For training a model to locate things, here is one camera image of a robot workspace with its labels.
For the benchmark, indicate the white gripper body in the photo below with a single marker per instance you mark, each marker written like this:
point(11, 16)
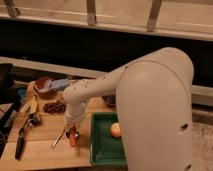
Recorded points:
point(72, 120)

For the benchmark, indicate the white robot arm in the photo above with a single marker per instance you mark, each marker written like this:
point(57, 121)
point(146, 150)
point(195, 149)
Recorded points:
point(153, 102)

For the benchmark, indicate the metal measuring cup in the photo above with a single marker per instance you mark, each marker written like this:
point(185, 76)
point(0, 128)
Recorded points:
point(66, 132)

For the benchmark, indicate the bunch of red grapes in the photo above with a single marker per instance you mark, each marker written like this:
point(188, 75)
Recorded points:
point(57, 106)

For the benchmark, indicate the blue sponge block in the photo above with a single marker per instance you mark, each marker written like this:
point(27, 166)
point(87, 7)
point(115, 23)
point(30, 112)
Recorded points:
point(61, 84)

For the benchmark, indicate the yellow banana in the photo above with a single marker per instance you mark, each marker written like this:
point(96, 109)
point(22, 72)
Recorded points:
point(30, 106)

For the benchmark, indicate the dark red bowl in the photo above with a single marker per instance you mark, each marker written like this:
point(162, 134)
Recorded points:
point(110, 100)

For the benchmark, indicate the peach apple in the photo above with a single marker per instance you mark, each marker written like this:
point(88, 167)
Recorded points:
point(115, 130)

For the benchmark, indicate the brown red bowl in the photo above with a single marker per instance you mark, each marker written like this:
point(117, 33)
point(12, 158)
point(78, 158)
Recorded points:
point(43, 88)

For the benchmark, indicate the green plastic tray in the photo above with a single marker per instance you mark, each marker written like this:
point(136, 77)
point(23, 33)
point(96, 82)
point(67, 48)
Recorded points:
point(105, 150)

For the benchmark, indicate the black equipment at left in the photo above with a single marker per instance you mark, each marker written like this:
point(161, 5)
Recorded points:
point(7, 95)

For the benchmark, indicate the black handled can opener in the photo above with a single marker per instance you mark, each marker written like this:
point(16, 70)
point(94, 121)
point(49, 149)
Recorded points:
point(32, 119)

